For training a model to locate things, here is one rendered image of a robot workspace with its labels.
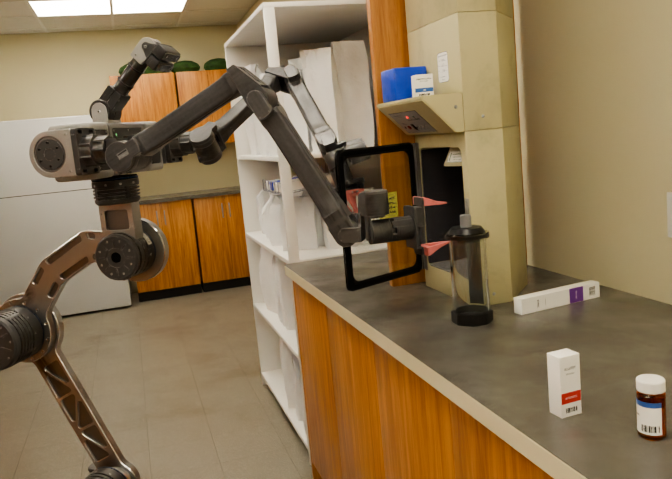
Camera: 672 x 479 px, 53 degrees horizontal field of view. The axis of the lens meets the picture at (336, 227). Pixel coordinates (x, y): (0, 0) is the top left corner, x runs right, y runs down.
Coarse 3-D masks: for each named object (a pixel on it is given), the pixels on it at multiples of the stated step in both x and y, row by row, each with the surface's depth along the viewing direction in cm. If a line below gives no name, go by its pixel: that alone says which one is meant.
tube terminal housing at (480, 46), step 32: (416, 32) 194; (448, 32) 175; (480, 32) 172; (512, 32) 189; (416, 64) 196; (448, 64) 178; (480, 64) 173; (512, 64) 188; (480, 96) 174; (512, 96) 187; (480, 128) 175; (512, 128) 187; (480, 160) 176; (512, 160) 186; (480, 192) 177; (512, 192) 185; (480, 224) 178; (512, 224) 185; (512, 256) 184; (448, 288) 195; (512, 288) 184
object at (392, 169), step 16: (352, 160) 188; (368, 160) 192; (384, 160) 196; (400, 160) 200; (336, 176) 185; (352, 176) 188; (368, 176) 192; (384, 176) 196; (400, 176) 200; (352, 192) 188; (400, 192) 200; (352, 208) 189; (400, 208) 201; (352, 256) 190; (368, 256) 194; (384, 256) 198; (400, 256) 202; (368, 272) 194; (384, 272) 198
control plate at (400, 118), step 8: (400, 112) 189; (408, 112) 184; (416, 112) 180; (400, 120) 195; (408, 120) 190; (416, 120) 185; (424, 120) 181; (408, 128) 196; (424, 128) 187; (432, 128) 182
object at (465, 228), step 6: (462, 216) 164; (468, 216) 164; (462, 222) 164; (468, 222) 164; (450, 228) 166; (456, 228) 164; (462, 228) 163; (468, 228) 163; (474, 228) 162; (480, 228) 163; (450, 234) 164; (456, 234) 162; (462, 234) 162; (468, 234) 161; (474, 234) 161
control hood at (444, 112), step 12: (420, 96) 170; (432, 96) 170; (444, 96) 171; (456, 96) 172; (384, 108) 195; (396, 108) 188; (408, 108) 181; (420, 108) 175; (432, 108) 170; (444, 108) 171; (456, 108) 172; (432, 120) 177; (444, 120) 172; (456, 120) 173; (420, 132) 192; (432, 132) 185; (444, 132) 180; (456, 132) 174
